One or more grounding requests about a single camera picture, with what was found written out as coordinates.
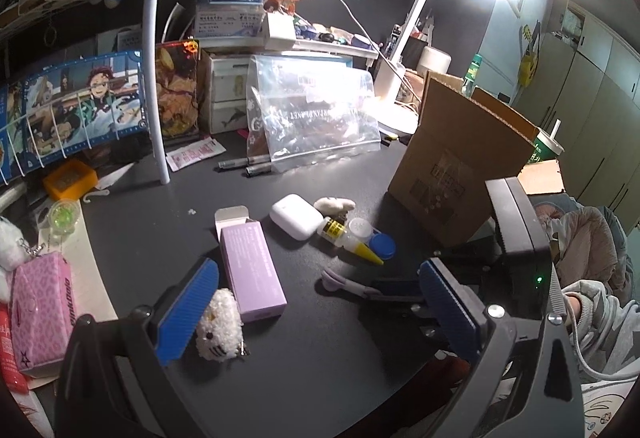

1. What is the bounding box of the white mini drawer unit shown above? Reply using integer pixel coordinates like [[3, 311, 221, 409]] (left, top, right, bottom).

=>
[[199, 49, 261, 135]]

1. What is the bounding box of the white printed carton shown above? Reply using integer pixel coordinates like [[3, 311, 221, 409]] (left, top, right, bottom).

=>
[[194, 2, 268, 39]]

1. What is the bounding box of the anime card display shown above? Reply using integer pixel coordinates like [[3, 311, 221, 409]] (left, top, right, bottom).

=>
[[154, 37, 202, 141]]

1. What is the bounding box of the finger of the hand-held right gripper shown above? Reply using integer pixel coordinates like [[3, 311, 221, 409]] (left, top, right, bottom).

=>
[[434, 238, 502, 290], [364, 275, 429, 303]]

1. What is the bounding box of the clear green capsule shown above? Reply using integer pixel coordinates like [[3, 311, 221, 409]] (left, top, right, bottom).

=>
[[49, 199, 82, 235]]

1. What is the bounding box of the white desk lamp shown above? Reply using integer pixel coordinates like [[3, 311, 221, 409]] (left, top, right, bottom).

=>
[[370, 0, 546, 135]]

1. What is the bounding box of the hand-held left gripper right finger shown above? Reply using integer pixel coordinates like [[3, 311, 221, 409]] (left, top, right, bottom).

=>
[[419, 258, 587, 438]]

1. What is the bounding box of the red tube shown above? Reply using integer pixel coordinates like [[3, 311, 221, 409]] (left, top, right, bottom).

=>
[[0, 303, 35, 394]]

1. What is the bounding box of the small white box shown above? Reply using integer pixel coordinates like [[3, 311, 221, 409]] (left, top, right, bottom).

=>
[[260, 12, 297, 41]]

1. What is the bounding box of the lavender white handle tool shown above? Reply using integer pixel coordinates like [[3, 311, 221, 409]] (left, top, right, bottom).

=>
[[321, 269, 376, 296]]

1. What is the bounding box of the blue white contact lens case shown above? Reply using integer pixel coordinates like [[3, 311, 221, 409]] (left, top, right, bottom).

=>
[[347, 217, 397, 261]]

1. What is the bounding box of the white paper roll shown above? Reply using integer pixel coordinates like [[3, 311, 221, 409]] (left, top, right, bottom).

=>
[[417, 45, 452, 78]]

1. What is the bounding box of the brown cardboard box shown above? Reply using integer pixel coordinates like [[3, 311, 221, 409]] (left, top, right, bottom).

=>
[[387, 70, 541, 249]]

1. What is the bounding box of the white curved pole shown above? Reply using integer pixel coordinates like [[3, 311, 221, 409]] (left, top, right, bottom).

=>
[[141, 0, 176, 186]]

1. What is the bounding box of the pink paper packet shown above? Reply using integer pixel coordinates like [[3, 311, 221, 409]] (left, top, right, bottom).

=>
[[166, 138, 226, 171]]

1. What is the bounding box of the white printed cloth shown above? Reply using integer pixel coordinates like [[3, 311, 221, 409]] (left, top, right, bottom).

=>
[[580, 375, 636, 438]]

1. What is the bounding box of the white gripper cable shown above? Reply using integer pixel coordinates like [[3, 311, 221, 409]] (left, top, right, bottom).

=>
[[565, 298, 640, 381]]

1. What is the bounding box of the white earbuds case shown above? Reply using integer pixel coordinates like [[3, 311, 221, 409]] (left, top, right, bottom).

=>
[[269, 194, 325, 240]]

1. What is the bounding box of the white pompom keychain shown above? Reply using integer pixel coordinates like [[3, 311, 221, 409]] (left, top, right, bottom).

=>
[[0, 217, 28, 271]]

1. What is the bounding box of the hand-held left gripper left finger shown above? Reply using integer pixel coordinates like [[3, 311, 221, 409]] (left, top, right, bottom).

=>
[[54, 258, 222, 438]]

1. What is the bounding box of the purple carton box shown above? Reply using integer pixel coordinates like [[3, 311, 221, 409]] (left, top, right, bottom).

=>
[[215, 205, 288, 325]]

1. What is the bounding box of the white desk shelf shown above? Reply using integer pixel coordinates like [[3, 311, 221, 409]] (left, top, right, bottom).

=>
[[260, 35, 381, 69]]

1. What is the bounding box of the anime wall poster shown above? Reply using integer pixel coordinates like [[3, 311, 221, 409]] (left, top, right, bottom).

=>
[[0, 50, 150, 181]]

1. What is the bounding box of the yellow cartoon sticker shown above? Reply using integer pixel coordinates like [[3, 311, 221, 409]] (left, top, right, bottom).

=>
[[517, 20, 542, 86]]

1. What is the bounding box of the white charger cable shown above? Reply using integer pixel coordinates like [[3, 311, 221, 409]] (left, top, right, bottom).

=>
[[302, 0, 426, 119]]

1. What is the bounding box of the white crochet cat plush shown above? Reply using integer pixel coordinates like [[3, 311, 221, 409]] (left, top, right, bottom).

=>
[[192, 288, 247, 363]]

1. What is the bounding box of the grey cabinet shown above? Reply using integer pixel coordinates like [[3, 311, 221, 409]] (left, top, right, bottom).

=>
[[510, 0, 640, 224]]

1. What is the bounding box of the yellow-tipped glue bottle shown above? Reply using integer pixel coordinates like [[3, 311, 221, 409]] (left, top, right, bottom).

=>
[[317, 216, 385, 266]]

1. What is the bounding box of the green paper cup with straw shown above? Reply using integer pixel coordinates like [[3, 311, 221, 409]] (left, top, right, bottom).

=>
[[527, 118, 565, 165]]

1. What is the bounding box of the small beige plush toy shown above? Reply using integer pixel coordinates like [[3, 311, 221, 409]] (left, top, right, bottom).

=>
[[313, 196, 357, 219]]

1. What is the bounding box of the clear zip bag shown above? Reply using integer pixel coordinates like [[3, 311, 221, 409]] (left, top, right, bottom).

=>
[[246, 54, 388, 165]]

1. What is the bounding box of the small orange tray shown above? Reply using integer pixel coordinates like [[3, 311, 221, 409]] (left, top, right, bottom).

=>
[[42, 159, 99, 200]]

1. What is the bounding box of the green drink bottle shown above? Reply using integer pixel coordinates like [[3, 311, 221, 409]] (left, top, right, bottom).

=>
[[461, 54, 485, 99]]

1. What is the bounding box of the pink fleece garment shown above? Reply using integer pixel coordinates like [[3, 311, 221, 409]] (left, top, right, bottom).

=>
[[537, 205, 635, 291]]

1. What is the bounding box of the pink leopard pouch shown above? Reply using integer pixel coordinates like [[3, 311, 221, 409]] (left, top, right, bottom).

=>
[[11, 252, 75, 379]]

